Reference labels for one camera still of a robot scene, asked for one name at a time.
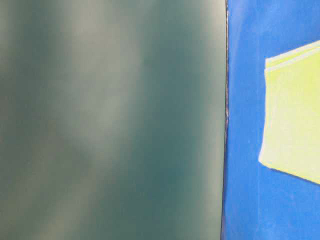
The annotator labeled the yellow-green towel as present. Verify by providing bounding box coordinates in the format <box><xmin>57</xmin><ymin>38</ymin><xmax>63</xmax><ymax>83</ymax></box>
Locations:
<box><xmin>258</xmin><ymin>41</ymin><xmax>320</xmax><ymax>184</ymax></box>

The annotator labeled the blue table mat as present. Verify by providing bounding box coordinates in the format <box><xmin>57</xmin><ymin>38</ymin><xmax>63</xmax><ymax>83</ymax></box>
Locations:
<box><xmin>221</xmin><ymin>0</ymin><xmax>320</xmax><ymax>240</ymax></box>

